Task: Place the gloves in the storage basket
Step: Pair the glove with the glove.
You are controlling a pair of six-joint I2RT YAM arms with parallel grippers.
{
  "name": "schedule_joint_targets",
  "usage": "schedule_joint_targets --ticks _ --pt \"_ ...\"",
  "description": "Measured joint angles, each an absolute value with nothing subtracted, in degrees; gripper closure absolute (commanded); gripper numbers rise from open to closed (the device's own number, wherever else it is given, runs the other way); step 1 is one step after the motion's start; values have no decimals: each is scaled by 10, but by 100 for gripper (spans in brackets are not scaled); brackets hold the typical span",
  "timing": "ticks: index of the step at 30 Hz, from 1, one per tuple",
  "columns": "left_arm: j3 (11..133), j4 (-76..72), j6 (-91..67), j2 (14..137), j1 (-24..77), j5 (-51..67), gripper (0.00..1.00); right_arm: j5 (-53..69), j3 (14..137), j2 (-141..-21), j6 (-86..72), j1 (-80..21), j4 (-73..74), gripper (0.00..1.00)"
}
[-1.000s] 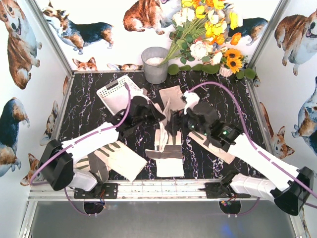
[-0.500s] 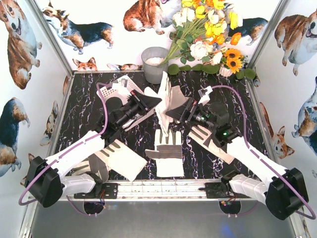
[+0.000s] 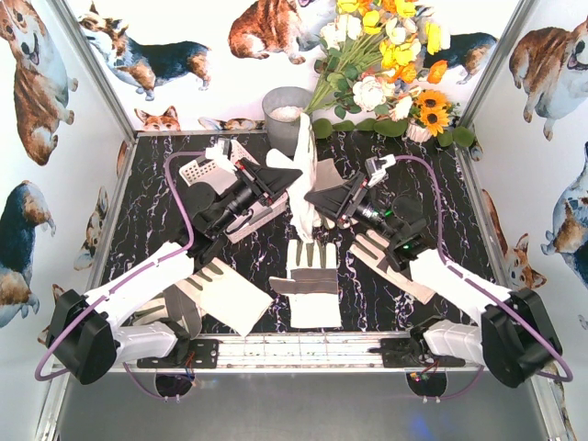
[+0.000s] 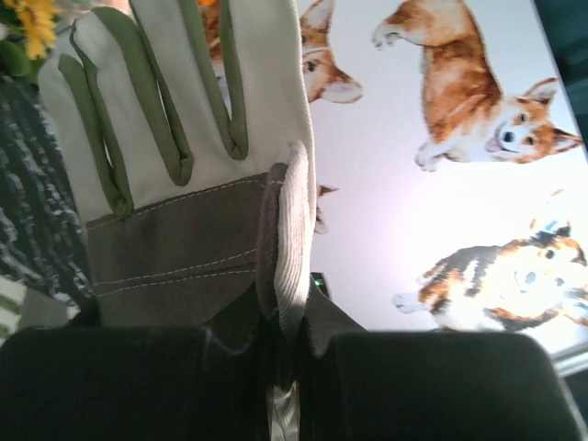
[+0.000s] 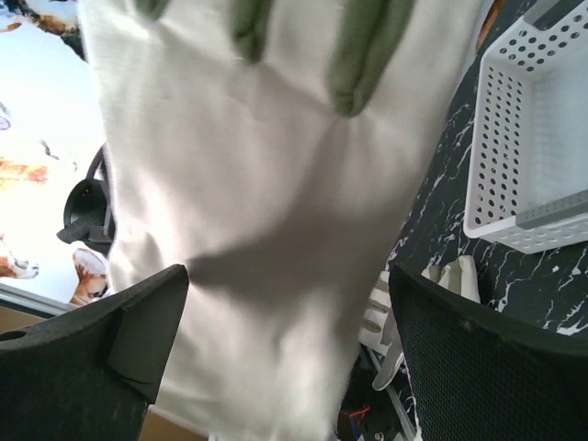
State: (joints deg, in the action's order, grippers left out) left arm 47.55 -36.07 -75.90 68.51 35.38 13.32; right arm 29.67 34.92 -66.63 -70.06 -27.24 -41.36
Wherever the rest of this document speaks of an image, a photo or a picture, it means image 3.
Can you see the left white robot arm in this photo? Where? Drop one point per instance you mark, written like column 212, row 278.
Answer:
column 90, row 333

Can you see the white glove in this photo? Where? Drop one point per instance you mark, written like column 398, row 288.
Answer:
column 223, row 294
column 316, row 175

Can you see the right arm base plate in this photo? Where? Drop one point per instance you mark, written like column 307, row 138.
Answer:
column 404, row 353

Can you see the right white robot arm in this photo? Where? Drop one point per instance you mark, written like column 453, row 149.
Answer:
column 511, row 334

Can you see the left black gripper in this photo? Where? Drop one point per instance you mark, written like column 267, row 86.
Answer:
column 259, row 185

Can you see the artificial flower bouquet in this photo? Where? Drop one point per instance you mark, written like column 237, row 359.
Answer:
column 373, row 58

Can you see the white perforated storage basket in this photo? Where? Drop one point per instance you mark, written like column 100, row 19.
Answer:
column 204, row 170

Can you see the grey-palm glove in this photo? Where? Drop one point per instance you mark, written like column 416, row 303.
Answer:
column 369, row 248
column 311, row 285
column 179, row 303

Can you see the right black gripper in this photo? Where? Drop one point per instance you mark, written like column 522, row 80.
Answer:
column 355, row 200

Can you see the sunflower pot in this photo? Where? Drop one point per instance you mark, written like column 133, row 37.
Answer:
column 431, row 114

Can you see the grey metal bucket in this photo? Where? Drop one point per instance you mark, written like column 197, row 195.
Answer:
column 282, row 108

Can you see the aluminium front rail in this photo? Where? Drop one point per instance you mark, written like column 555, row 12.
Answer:
column 310, row 351

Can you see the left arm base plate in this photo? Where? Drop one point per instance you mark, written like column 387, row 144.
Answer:
column 197, row 353

